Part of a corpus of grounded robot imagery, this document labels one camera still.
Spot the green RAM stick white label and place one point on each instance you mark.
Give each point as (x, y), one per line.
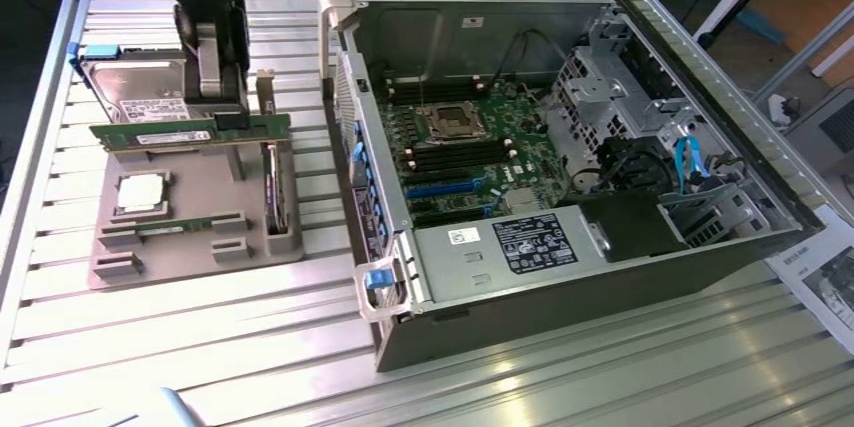
(167, 137)

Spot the black RAM slot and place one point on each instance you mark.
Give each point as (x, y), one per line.
(462, 156)
(464, 162)
(438, 97)
(436, 92)
(434, 80)
(460, 150)
(435, 86)
(459, 144)

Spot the green RAM stick small label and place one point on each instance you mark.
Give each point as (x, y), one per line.
(176, 228)

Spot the silver hard disk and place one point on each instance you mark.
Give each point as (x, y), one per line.
(133, 89)

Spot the silver CPU chip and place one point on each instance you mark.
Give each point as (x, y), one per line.
(141, 193)

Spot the CPU socket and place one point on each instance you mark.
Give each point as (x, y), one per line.
(448, 122)

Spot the grey parts rack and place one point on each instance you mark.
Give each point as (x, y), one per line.
(187, 257)

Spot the black expansion slot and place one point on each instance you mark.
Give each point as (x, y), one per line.
(440, 178)
(450, 206)
(454, 217)

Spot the blue expansion slot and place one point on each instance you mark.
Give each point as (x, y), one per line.
(446, 189)

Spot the green motherboard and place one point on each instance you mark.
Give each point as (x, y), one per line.
(520, 117)

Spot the blue case latch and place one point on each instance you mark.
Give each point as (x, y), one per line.
(376, 280)

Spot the silver chipset heatsink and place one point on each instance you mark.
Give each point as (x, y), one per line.
(522, 202)

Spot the grey power supply unit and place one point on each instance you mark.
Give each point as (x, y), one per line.
(454, 267)

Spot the metal disk bay cage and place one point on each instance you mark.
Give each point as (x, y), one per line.
(600, 97)

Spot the black open PC case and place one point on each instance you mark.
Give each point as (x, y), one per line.
(534, 317)

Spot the pale blue object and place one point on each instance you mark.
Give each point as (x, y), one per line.
(169, 409)

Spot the white power strip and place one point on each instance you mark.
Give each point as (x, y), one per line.
(782, 108)

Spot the grey computer tower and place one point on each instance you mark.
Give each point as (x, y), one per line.
(823, 127)

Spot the brown cardboard board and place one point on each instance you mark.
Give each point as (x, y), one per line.
(821, 2)

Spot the printed paper sheet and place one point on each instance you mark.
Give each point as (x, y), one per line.
(817, 267)

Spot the blue disk carrier bracket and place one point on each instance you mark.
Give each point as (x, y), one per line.
(100, 53)

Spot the graphics card with metal bracket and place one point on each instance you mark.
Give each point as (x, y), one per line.
(275, 187)

